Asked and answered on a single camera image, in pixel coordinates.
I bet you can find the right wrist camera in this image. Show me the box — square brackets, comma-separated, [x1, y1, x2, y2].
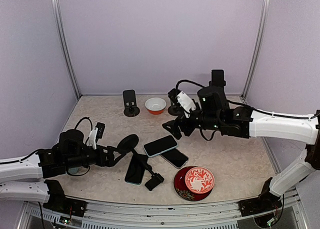
[168, 88, 197, 118]

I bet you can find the black pole phone stand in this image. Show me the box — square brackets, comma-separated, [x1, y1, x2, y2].
[117, 134, 165, 191]
[208, 69, 227, 89]

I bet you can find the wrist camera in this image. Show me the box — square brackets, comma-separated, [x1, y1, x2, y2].
[168, 88, 197, 118]
[85, 122, 106, 150]

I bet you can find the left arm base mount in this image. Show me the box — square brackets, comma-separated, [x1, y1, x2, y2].
[43, 179, 87, 218]

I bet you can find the lone black smartphone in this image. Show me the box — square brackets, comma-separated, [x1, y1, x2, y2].
[124, 155, 146, 185]

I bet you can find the right aluminium corner post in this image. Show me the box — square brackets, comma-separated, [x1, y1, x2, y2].
[241, 0, 271, 100]

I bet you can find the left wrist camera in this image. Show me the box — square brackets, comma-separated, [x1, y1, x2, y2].
[85, 122, 106, 150]

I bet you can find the aluminium corner post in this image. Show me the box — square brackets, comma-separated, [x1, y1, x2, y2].
[241, 0, 271, 100]
[51, 0, 82, 100]

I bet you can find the dark red floral plate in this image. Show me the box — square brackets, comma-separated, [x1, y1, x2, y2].
[173, 166, 213, 202]

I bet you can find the light blue mug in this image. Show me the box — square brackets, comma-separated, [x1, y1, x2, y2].
[66, 167, 82, 177]

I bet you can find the middle stacked blue smartphone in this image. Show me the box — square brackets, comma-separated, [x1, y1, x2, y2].
[143, 135, 178, 158]

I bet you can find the left small desk phone stand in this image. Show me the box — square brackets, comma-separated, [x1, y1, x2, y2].
[122, 89, 140, 117]

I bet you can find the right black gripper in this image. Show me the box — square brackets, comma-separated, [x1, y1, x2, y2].
[162, 101, 223, 139]

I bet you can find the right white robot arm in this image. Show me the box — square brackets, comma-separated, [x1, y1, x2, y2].
[162, 85, 320, 211]

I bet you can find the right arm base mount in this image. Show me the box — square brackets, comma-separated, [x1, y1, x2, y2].
[238, 177, 283, 217]

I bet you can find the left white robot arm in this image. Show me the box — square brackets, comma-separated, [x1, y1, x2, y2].
[0, 129, 129, 212]

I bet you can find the orange white bowl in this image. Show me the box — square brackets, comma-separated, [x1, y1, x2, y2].
[145, 97, 167, 115]

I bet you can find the left aluminium corner post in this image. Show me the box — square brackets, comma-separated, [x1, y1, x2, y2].
[51, 0, 82, 100]

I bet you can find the front aluminium frame rail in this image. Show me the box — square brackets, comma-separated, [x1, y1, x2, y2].
[18, 192, 308, 229]

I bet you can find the right small desk phone stand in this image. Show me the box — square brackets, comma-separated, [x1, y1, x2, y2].
[167, 99, 183, 117]

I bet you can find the small desk phone stand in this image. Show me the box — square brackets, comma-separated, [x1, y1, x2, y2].
[167, 99, 183, 117]
[122, 89, 140, 117]

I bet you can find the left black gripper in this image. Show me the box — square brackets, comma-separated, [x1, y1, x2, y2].
[65, 144, 126, 169]

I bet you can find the red white patterned bowl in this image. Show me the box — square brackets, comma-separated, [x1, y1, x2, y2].
[184, 166, 215, 194]

